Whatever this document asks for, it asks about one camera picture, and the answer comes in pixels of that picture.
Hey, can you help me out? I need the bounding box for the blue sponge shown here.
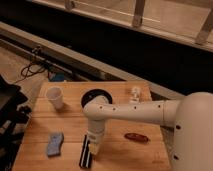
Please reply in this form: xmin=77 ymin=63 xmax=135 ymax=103
xmin=46 ymin=132 xmax=64 ymax=157

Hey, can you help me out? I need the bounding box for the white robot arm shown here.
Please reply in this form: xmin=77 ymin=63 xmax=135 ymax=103
xmin=81 ymin=89 xmax=213 ymax=171

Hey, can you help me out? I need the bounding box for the black white striped eraser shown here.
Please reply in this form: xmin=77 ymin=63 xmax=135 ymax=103
xmin=79 ymin=136 xmax=92 ymax=169

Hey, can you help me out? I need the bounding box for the black round bowl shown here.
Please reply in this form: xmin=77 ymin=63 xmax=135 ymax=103
xmin=81 ymin=89 xmax=113 ymax=107

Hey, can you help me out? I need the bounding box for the black equipment at left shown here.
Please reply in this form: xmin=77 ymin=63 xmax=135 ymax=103
xmin=0 ymin=75 xmax=31 ymax=171

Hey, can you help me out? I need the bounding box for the blue object behind table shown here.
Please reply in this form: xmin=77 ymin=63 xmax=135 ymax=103
xmin=49 ymin=74 xmax=65 ymax=82

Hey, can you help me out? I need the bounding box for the brown red pocket knife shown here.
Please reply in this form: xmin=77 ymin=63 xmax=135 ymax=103
xmin=124 ymin=133 xmax=149 ymax=143

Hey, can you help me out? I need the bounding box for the black cable on floor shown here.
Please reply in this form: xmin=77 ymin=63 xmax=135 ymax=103
xmin=13 ymin=47 xmax=54 ymax=84

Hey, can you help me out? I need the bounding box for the white paper cup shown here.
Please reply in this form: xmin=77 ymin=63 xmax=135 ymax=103
xmin=45 ymin=87 xmax=63 ymax=110

